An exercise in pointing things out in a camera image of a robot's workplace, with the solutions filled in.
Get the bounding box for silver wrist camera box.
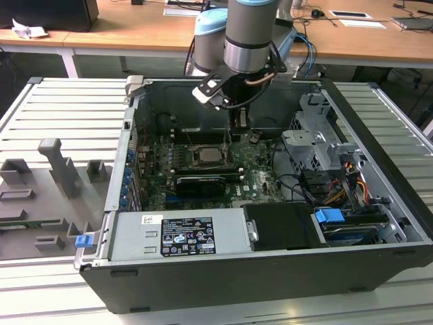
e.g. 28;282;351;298
191;71;234;112

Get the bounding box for black box on desk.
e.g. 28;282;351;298
0;0;100;33

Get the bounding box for blue disk carrier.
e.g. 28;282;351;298
314;209;344;225

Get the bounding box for black internal cable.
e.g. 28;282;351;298
270;142;319;208

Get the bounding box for black RAM slot bank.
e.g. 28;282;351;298
174;165;245;177
171;127;231;144

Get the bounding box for CPU socket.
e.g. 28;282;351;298
191;143;236;169

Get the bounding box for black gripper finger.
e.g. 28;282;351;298
229;106;240;137
237;106;250;137

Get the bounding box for black open PC case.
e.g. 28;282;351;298
73;74;433;314

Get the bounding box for crumpled white paper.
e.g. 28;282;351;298
12;18;49;40

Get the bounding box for grey parts rack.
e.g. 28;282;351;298
0;137;114;261

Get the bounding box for yellow orange wire bundle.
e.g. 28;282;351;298
323;162;370;207

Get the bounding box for grey power supply unit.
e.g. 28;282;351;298
110;207;253;262

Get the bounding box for grey case release handle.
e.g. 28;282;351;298
124;74;147;100

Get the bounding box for blue cable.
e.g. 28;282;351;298
292;32;317;81

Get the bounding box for white desk cable grommet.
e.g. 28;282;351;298
329;9;373;20
162;7;204;18

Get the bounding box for hard disk drive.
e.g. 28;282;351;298
319;216;388;246

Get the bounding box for silver metal disk bay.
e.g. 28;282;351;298
281;92;367;177

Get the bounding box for black graphics card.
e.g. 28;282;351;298
175;174;226;199

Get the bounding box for silver CPU plate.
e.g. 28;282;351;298
198;148;221;165

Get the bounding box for green motherboard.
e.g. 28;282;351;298
137;130;288;211

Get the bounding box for blue expansion slot clips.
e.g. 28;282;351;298
122;148;135;211

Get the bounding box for white paper sheet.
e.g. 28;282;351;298
338;18;388;30

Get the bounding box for grey laptop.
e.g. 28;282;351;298
390;14;433;33

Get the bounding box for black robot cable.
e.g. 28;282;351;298
183;35;198;77

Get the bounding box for black plastic fan shroud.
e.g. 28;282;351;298
243;202;327;252

